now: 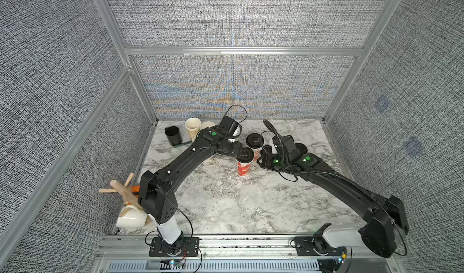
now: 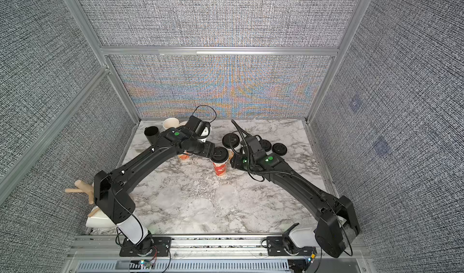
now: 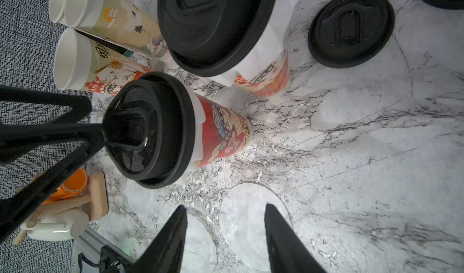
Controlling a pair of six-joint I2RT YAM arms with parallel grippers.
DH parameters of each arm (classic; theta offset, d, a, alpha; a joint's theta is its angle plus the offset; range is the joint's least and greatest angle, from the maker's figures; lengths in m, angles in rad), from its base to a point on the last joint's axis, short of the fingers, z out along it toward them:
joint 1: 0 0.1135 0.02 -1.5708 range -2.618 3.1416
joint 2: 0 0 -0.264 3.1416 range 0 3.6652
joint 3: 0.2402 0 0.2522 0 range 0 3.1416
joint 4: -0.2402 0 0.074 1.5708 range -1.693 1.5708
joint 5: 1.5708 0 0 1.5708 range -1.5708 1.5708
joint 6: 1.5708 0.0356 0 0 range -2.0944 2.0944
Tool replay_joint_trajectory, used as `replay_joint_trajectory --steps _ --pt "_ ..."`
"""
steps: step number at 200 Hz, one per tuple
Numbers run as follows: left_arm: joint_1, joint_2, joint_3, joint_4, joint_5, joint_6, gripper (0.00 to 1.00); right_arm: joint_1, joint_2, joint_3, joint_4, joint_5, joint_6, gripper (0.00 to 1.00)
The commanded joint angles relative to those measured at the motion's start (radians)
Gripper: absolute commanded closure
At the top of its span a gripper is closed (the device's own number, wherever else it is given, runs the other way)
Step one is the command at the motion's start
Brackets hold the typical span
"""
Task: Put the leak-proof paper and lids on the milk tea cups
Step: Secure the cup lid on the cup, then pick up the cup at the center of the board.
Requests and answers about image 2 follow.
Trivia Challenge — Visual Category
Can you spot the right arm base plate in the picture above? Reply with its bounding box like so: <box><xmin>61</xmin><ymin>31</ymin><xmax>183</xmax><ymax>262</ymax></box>
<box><xmin>264</xmin><ymin>236</ymin><xmax>316</xmax><ymax>257</ymax></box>

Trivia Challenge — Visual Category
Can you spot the black lid back right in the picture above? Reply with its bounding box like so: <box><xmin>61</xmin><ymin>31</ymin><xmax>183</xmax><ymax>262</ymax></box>
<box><xmin>272</xmin><ymin>143</ymin><xmax>288</xmax><ymax>156</ymax></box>

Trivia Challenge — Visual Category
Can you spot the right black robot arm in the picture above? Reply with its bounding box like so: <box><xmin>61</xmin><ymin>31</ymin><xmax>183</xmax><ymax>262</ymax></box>
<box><xmin>230</xmin><ymin>136</ymin><xmax>360</xmax><ymax>258</ymax></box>

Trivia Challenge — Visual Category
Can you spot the wooden peg rack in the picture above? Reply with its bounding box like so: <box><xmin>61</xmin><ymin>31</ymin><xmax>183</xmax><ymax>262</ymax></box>
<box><xmin>64</xmin><ymin>180</ymin><xmax>95</xmax><ymax>205</ymax></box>

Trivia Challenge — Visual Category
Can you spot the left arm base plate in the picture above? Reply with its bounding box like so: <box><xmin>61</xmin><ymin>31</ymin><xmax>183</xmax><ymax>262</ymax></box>
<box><xmin>119</xmin><ymin>236</ymin><xmax>172</xmax><ymax>257</ymax></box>

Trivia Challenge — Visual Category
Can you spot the black lid front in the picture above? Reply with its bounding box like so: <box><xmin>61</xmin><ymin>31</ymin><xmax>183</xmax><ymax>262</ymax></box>
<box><xmin>210</xmin><ymin>146</ymin><xmax>229</xmax><ymax>164</ymax></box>
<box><xmin>222</xmin><ymin>133</ymin><xmax>240</xmax><ymax>150</ymax></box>

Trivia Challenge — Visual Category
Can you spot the red paper cup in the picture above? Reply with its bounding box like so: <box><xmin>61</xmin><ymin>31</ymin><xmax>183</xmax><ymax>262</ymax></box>
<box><xmin>213</xmin><ymin>161</ymin><xmax>227</xmax><ymax>177</ymax></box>

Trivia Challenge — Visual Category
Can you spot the white mug on rack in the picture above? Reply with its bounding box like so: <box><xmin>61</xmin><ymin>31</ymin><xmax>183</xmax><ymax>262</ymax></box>
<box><xmin>86</xmin><ymin>208</ymin><xmax>116</xmax><ymax>228</ymax></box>

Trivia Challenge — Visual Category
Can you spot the black lid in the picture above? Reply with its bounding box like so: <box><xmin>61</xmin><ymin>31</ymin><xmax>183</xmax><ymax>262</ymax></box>
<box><xmin>222</xmin><ymin>133</ymin><xmax>240</xmax><ymax>150</ymax></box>
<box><xmin>272</xmin><ymin>143</ymin><xmax>288</xmax><ymax>156</ymax></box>
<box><xmin>210</xmin><ymin>146</ymin><xmax>229</xmax><ymax>164</ymax></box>
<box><xmin>259</xmin><ymin>139</ymin><xmax>272</xmax><ymax>152</ymax></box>

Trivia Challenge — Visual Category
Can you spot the black lid back middle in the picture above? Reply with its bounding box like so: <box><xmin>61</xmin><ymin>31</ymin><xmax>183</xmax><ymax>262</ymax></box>
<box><xmin>259</xmin><ymin>139</ymin><xmax>272</xmax><ymax>152</ymax></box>

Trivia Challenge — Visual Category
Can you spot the black cylindrical cup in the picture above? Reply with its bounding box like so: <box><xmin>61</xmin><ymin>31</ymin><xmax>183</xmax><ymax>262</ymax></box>
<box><xmin>144</xmin><ymin>126</ymin><xmax>160</xmax><ymax>146</ymax></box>

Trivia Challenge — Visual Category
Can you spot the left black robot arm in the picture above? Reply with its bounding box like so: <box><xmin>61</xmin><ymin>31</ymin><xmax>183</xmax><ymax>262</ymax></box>
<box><xmin>94</xmin><ymin>115</ymin><xmax>215</xmax><ymax>256</ymax></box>

